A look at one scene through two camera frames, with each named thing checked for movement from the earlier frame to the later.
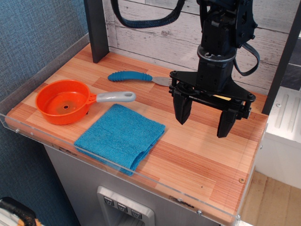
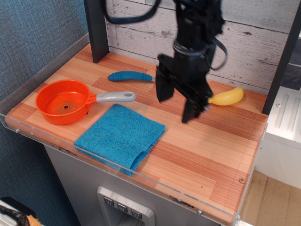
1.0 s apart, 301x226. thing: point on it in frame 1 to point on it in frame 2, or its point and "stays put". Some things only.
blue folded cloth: (117, 138) stays put
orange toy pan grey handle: (65, 102) stays put
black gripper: (211, 84) to (189, 71)
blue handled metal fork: (117, 76) stays put
